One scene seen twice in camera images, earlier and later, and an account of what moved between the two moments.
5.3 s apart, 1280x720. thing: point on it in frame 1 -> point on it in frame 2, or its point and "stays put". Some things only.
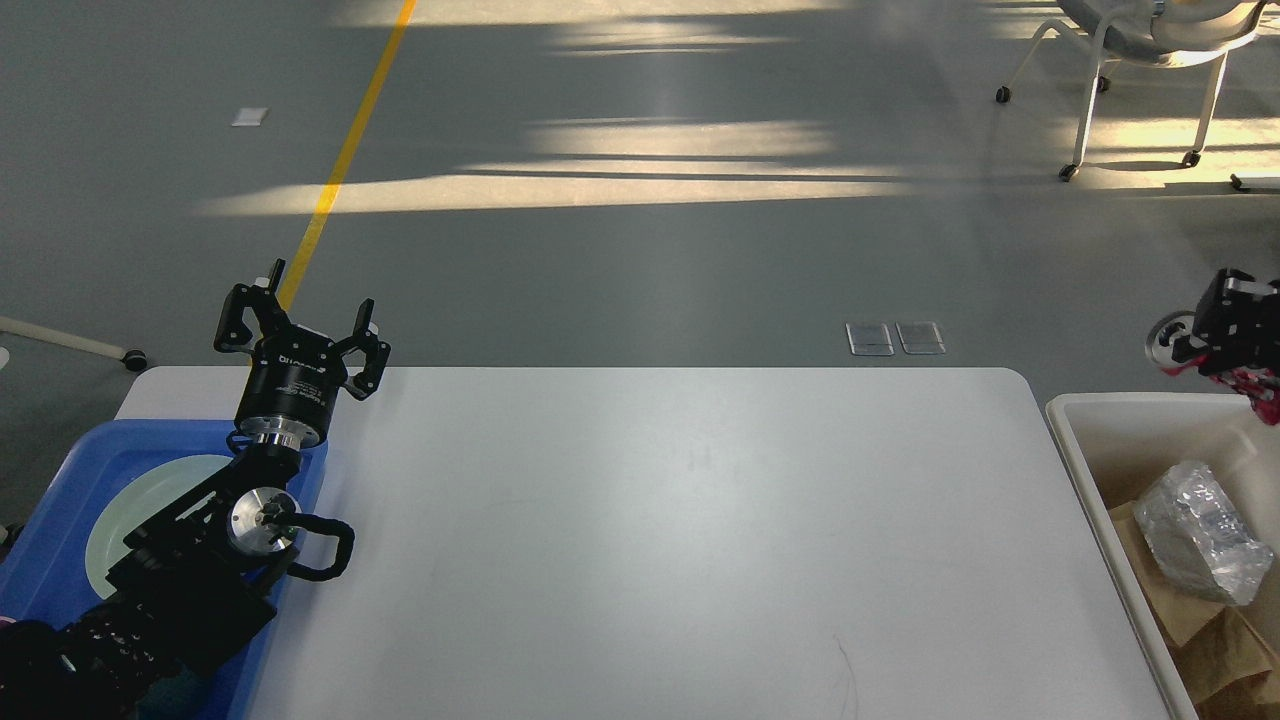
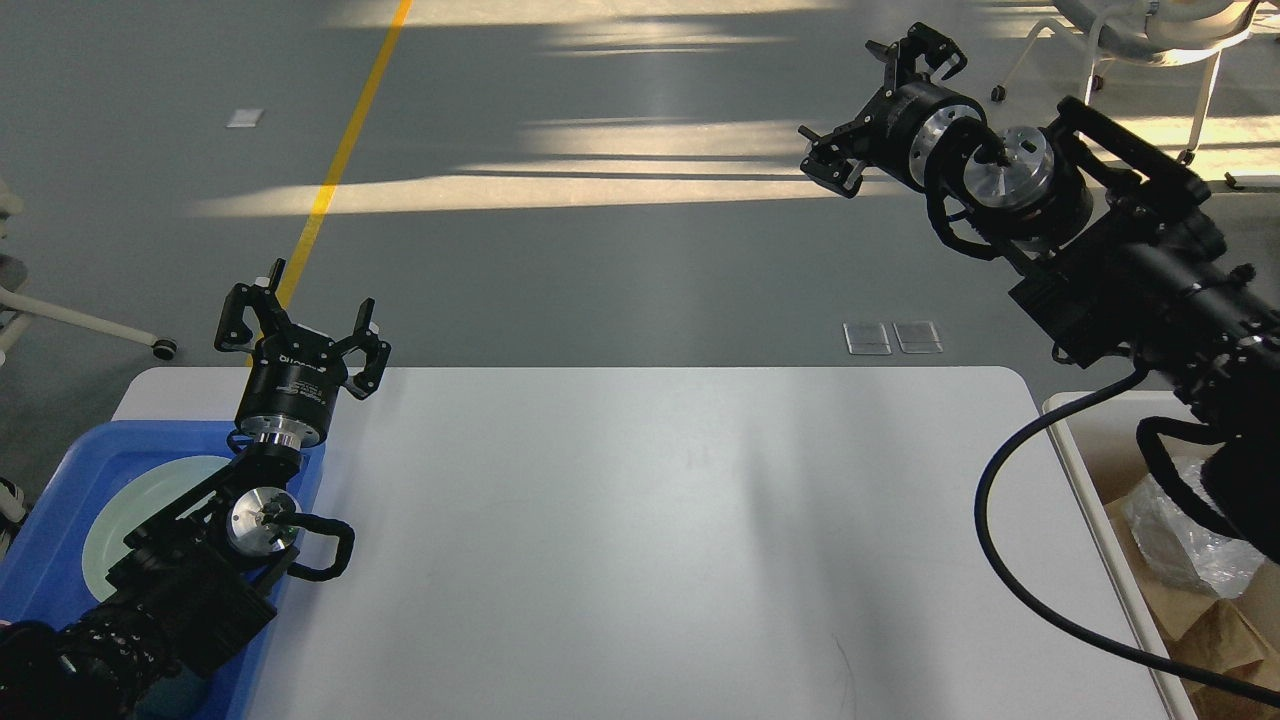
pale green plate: x=123 y=501 stays put
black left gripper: x=295 y=376 stays put
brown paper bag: x=1186 y=608 -> x=1114 y=468
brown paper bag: x=1230 y=665 stays put
